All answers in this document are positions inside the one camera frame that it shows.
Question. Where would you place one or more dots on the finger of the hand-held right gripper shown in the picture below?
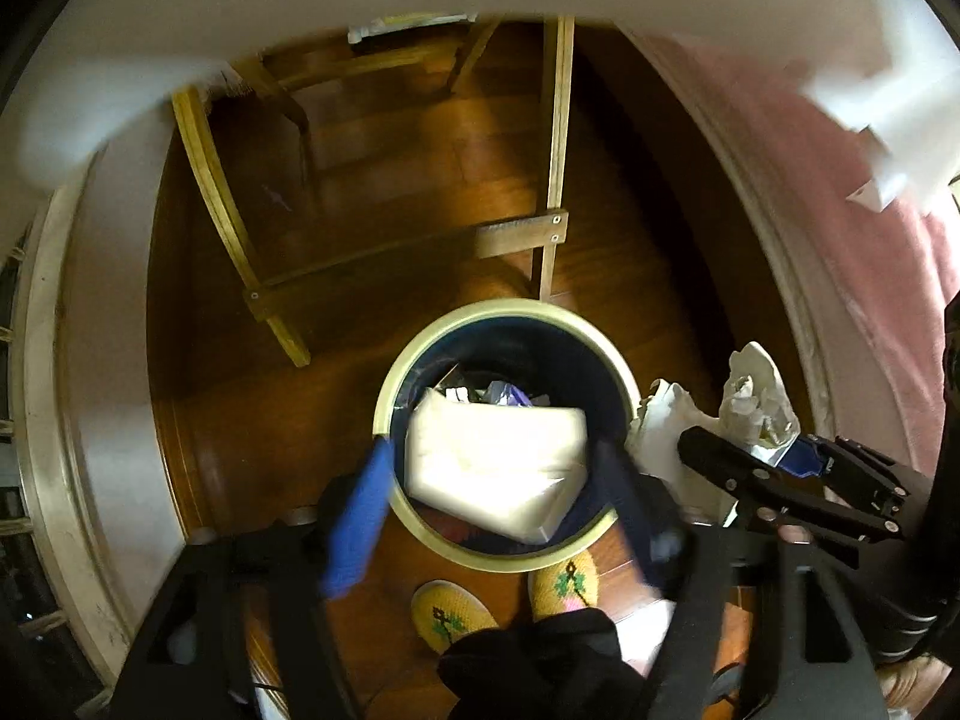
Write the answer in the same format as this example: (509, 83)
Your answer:
(802, 457)
(750, 484)

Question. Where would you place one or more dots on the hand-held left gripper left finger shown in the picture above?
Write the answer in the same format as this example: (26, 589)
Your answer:
(358, 517)

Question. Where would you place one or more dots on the white paper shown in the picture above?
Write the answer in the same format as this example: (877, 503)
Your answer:
(754, 397)

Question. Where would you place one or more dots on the round beige-rimmed trash bin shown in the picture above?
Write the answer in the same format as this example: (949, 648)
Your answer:
(420, 360)

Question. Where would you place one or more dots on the purple plastic bag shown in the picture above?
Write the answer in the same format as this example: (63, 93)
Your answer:
(514, 394)

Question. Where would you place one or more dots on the beige wedge-shaped packet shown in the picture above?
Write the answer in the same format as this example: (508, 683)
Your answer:
(487, 465)

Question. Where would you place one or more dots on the person's right hand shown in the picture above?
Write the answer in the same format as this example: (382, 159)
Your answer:
(915, 682)

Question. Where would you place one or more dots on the yellow knit slipper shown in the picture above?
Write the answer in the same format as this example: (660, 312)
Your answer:
(564, 585)
(450, 615)

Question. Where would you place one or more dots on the person's black trouser leg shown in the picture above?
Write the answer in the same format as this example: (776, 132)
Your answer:
(555, 667)

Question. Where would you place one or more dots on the pink blanket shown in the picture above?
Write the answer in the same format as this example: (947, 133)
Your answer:
(862, 255)

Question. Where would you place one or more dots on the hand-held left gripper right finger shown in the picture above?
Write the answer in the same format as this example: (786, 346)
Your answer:
(637, 525)

